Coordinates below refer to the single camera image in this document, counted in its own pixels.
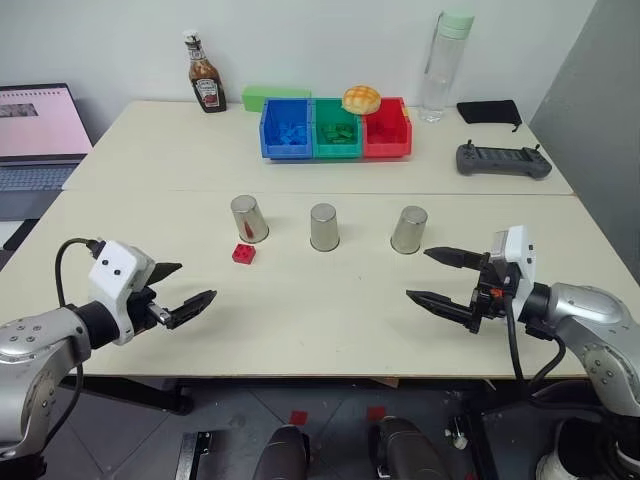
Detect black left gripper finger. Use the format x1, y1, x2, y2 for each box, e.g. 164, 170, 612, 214
148, 261, 184, 288
165, 289, 218, 331

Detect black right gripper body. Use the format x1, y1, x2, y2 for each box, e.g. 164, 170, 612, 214
469, 253, 519, 334

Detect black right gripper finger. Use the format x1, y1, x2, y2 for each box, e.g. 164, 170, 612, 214
405, 289, 476, 330
423, 245, 489, 274

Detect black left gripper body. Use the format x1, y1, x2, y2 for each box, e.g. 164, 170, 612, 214
126, 285, 174, 336

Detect steel cup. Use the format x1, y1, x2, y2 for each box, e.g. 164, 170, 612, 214
389, 205, 429, 256
230, 194, 271, 245
309, 202, 342, 253

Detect grey handheld controller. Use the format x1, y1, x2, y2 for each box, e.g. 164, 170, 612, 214
454, 139, 554, 178

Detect red storage bin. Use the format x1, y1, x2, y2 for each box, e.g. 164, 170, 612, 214
361, 96, 415, 160

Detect black fabric pouch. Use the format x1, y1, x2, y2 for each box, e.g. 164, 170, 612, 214
456, 99, 524, 133

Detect dark rounded shape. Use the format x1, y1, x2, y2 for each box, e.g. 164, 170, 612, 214
251, 424, 312, 480
368, 416, 442, 480

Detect green storage bin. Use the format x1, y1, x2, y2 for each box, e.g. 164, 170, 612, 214
310, 97, 367, 160

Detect blue storage bin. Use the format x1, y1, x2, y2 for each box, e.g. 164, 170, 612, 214
258, 97, 317, 161

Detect green toy bricks pile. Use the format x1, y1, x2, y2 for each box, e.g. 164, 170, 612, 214
320, 122, 357, 145

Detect clear bottle green lid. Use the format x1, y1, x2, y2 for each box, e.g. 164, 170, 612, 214
418, 11, 476, 124

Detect white round base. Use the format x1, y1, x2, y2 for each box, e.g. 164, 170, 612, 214
535, 438, 640, 480

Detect yellow melon bread bun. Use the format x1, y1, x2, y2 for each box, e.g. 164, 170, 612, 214
341, 85, 383, 116

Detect blue toy bricks pile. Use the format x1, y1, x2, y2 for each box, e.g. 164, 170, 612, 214
274, 119, 309, 147

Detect grey partition panel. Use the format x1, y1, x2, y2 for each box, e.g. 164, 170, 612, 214
528, 0, 640, 284

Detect grey laptop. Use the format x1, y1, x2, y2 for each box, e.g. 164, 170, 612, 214
0, 82, 95, 222

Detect ketchup bottle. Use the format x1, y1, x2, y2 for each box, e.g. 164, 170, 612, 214
182, 29, 228, 115

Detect green rectangular box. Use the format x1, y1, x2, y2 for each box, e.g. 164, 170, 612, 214
241, 85, 313, 114

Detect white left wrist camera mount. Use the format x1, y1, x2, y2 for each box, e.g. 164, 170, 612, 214
88, 240, 157, 346

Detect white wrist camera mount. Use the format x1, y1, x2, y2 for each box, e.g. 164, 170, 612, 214
489, 224, 538, 321
88, 240, 157, 346

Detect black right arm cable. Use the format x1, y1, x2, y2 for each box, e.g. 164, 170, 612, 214
501, 292, 569, 401

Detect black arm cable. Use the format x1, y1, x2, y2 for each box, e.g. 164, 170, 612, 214
42, 238, 106, 451
501, 292, 569, 401

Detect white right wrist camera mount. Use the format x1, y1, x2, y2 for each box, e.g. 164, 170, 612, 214
489, 224, 538, 321

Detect black table frame leg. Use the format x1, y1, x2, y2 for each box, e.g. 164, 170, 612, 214
58, 374, 195, 416

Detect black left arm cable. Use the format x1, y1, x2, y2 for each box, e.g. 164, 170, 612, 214
42, 238, 106, 451

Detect metal floor bracket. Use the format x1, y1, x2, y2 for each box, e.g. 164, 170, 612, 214
174, 431, 212, 480

